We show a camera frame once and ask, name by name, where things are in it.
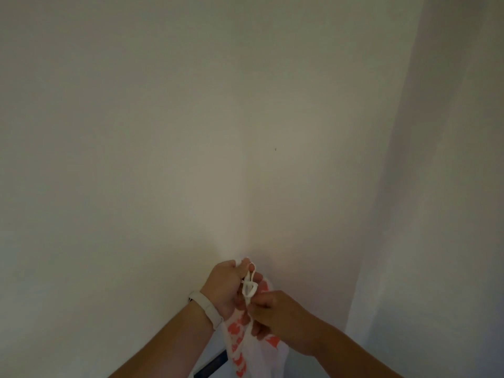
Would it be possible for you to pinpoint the person's right hand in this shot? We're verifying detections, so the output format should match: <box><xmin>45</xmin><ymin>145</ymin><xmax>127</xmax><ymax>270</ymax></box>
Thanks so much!
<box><xmin>247</xmin><ymin>290</ymin><xmax>324</xmax><ymax>357</ymax></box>

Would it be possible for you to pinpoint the person's left forearm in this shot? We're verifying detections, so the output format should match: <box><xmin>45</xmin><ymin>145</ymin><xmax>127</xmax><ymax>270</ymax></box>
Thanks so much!
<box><xmin>109</xmin><ymin>301</ymin><xmax>214</xmax><ymax>378</ymax></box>

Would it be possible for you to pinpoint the person's left hand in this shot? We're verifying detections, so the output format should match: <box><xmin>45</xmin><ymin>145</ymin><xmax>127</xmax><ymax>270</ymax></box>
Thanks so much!
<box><xmin>200</xmin><ymin>258</ymin><xmax>263</xmax><ymax>320</ymax></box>

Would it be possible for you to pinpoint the dark flat object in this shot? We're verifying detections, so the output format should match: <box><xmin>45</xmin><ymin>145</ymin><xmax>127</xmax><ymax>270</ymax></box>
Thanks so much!
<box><xmin>194</xmin><ymin>350</ymin><xmax>229</xmax><ymax>378</ymax></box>

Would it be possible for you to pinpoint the person's right forearm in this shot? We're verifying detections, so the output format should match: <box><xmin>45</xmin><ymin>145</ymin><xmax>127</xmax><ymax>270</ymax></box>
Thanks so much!
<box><xmin>309</xmin><ymin>319</ymin><xmax>406</xmax><ymax>378</ymax></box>

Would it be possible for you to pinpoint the white plastic bag red print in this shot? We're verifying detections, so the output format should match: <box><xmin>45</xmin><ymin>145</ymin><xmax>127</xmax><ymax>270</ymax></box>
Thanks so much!
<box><xmin>221</xmin><ymin>262</ymin><xmax>290</xmax><ymax>378</ymax></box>

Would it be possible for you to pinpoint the white wristband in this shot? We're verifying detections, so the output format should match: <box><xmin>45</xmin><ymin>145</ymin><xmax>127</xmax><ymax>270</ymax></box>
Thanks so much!
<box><xmin>188</xmin><ymin>291</ymin><xmax>224</xmax><ymax>330</ymax></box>

